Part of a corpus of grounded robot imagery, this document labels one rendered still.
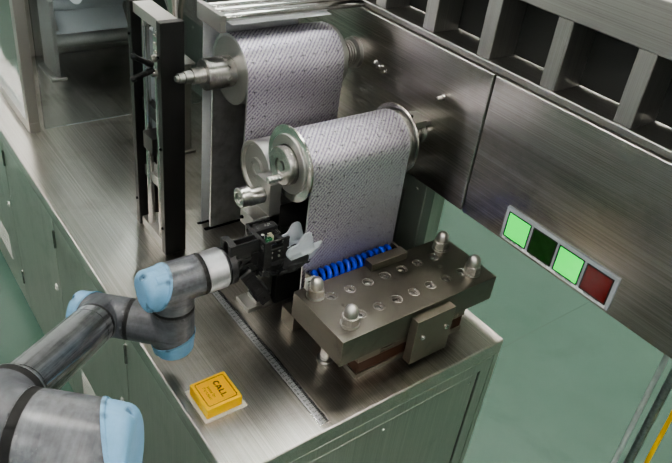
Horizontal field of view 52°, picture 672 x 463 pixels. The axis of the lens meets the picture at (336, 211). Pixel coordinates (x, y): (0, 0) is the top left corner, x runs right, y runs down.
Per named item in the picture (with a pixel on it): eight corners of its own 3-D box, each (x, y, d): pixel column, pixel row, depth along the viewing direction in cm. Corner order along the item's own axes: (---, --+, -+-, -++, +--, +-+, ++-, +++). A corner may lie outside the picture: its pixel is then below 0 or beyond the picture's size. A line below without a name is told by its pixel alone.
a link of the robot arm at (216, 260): (211, 302, 121) (190, 276, 126) (234, 294, 123) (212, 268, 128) (212, 268, 117) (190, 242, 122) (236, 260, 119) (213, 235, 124)
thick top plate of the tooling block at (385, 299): (291, 315, 136) (293, 291, 132) (438, 257, 158) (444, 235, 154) (339, 367, 126) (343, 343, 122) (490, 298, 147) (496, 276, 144)
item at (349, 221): (300, 275, 138) (308, 197, 128) (390, 243, 151) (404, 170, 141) (301, 277, 138) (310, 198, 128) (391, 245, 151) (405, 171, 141)
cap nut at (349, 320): (335, 321, 127) (338, 302, 124) (351, 314, 129) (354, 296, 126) (347, 333, 125) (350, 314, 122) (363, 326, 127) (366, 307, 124)
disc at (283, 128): (261, 162, 137) (279, 107, 127) (263, 162, 138) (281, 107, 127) (298, 218, 131) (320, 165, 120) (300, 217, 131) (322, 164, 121)
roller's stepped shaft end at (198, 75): (171, 83, 136) (171, 68, 135) (199, 79, 140) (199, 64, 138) (178, 89, 134) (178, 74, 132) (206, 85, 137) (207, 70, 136)
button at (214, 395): (189, 393, 125) (189, 384, 124) (223, 379, 129) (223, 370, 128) (207, 420, 121) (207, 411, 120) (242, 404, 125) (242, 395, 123)
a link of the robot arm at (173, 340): (142, 327, 130) (139, 282, 124) (200, 337, 130) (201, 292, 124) (126, 357, 124) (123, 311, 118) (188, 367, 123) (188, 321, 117)
